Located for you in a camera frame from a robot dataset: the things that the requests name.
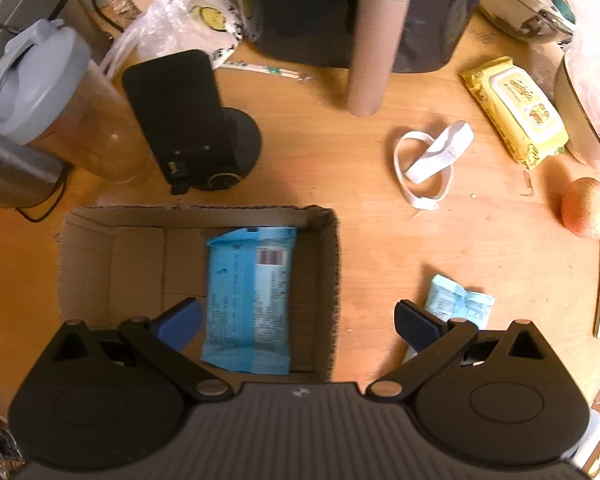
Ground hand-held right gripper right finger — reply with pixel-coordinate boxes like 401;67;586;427
367;300;556;403

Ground black rice cooker cable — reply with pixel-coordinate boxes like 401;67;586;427
15;160;76;223

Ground apple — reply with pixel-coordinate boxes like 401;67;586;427
560;176;600;240

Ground wrapped chopsticks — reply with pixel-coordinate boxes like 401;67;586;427
222;60;316;83

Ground beige tumbler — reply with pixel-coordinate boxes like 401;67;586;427
347;0;412;118

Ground black phone stand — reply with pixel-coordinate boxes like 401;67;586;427
121;50;263;196

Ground black air fryer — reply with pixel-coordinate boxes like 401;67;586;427
235;0;498;73

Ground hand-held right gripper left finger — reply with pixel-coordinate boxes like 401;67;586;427
45;297;236;402

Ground steel rice cooker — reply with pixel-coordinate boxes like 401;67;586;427
0;110;76;211

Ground white bowl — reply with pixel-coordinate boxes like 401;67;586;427
552;50;600;181

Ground wooden desktop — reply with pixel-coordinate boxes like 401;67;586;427
0;5;600;411

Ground yellow wet wipes pack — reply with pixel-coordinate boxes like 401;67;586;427
458;56;571;170

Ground blue snack packet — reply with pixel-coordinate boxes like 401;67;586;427
404;274;496;366
201;226;298;376

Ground white elastic strap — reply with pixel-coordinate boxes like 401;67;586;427
392;120;475;211

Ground cardboard box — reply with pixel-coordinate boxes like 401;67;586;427
55;205;342;383

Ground jar with grey lid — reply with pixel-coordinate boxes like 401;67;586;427
0;19;153;183

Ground metal bowl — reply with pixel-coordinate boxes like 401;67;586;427
480;0;578;43

